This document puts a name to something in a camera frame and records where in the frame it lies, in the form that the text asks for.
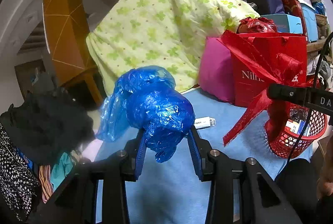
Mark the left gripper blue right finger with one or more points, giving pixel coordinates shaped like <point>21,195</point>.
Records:
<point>194,152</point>

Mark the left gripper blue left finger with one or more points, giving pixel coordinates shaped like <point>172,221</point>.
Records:
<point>140,154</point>

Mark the blue plastic trash bag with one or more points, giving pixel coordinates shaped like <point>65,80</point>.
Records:
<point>145,98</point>

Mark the red woven ribbon bag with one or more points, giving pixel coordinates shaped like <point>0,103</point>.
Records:
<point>260,103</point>

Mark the small white bottle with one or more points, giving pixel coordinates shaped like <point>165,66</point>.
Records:
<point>204,122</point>

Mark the red mesh plastic basket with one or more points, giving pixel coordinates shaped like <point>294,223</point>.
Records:
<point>288,133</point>

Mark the wooden shelf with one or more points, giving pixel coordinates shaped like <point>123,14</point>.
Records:
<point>315,46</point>

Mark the blue bed blanket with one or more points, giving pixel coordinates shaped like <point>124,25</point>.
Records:
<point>171,192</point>

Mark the magenta pillow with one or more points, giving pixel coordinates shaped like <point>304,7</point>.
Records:
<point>215,72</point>

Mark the red paper gift bag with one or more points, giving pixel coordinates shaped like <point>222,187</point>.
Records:
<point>259,59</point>

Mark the light blue shoe box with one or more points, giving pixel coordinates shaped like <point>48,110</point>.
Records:
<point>286,23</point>

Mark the blue plastic storage bin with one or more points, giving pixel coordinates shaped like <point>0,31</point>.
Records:
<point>310,22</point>

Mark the black clothing pile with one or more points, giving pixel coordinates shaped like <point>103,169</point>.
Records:
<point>46,125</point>

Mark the dark red carton box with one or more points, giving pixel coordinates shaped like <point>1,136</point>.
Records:
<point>293,7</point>

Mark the dark red plastic bag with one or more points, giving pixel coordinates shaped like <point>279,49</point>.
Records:
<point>256,25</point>

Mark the green clover patterned quilt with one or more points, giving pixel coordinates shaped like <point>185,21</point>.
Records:
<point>166,33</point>

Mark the orange wooden headboard post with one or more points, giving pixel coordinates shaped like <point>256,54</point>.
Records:
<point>66,28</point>

